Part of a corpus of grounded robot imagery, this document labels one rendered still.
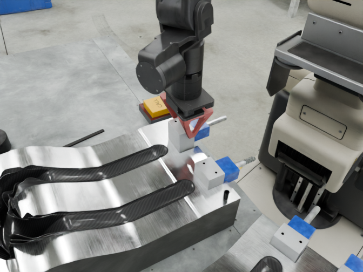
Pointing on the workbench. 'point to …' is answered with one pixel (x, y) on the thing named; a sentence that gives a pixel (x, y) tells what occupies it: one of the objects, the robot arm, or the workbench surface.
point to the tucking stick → (83, 138)
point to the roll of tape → (5, 145)
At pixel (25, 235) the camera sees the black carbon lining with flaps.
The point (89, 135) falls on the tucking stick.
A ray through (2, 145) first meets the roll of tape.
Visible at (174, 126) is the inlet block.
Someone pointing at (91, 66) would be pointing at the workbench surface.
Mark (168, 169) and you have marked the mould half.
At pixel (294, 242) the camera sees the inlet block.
